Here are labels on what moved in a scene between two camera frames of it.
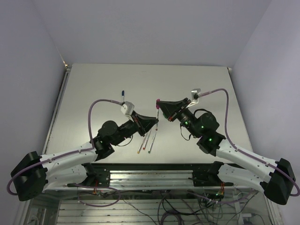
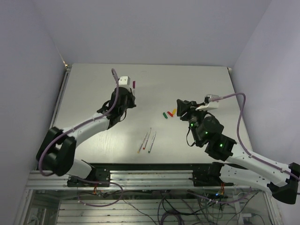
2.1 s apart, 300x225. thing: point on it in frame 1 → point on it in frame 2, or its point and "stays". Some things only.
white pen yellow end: [140, 145] stays
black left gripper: [142, 123] → [132, 98]
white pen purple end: [156, 128] → [134, 87]
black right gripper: [171, 109] → [183, 107]
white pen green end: [152, 143] stays
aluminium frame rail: [153, 180] stays
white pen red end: [146, 141] stays
